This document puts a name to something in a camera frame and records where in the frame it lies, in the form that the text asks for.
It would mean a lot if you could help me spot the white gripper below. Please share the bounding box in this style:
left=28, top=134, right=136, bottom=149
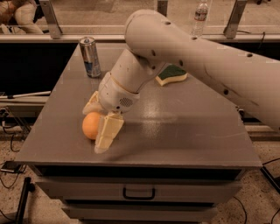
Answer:
left=82, top=72, right=140, bottom=154

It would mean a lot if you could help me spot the orange fruit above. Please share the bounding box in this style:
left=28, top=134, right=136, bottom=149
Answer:
left=82, top=112, right=101, bottom=140

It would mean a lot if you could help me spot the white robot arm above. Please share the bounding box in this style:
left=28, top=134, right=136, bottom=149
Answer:
left=83, top=10, right=280, bottom=153

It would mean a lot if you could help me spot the silver blue drink can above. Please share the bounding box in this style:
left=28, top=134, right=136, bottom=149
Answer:
left=80, top=37, right=102, bottom=78

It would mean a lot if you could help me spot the green yellow sponge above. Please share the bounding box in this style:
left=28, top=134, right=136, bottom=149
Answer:
left=155, top=65, right=188, bottom=87

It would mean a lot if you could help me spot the grey drawer cabinet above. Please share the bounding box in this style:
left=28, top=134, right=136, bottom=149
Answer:
left=17, top=52, right=261, bottom=224

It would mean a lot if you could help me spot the white rod at left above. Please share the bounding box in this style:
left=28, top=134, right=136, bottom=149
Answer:
left=0, top=91, right=51, bottom=100

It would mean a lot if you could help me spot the black stand at lower left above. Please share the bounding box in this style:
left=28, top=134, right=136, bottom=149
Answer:
left=15, top=177, right=35, bottom=224

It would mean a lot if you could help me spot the person in white clothes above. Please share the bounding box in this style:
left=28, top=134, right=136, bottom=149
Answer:
left=0, top=0, right=43, bottom=34

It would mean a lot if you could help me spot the clear plastic water bottle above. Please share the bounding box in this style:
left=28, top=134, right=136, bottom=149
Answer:
left=192, top=0, right=208, bottom=37

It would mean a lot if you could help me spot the black drawer handle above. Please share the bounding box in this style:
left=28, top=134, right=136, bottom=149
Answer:
left=122, top=187, right=156, bottom=200

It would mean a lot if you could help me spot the black cable at left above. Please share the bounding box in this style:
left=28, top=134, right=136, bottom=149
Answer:
left=0, top=108, right=32, bottom=189

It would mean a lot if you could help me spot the black cable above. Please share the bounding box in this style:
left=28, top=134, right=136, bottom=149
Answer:
left=0, top=108, right=32, bottom=189
left=233, top=157, right=280, bottom=224

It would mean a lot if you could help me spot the left metal rail bracket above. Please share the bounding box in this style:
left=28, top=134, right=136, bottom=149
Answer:
left=39, top=0, right=62, bottom=39

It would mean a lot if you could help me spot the metal rail bracket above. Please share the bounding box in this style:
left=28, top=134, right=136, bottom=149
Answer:
left=39, top=0, right=62, bottom=39
left=157, top=0, right=168, bottom=16
left=223, top=0, right=248, bottom=39

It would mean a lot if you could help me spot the middle metal rail bracket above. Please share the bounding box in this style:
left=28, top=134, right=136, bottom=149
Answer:
left=157, top=0, right=168, bottom=16

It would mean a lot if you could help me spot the right metal rail bracket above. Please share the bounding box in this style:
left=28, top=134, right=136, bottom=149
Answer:
left=223, top=0, right=248, bottom=39

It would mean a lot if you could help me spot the black cable at right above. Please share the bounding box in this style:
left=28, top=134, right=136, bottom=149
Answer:
left=233, top=157, right=280, bottom=224

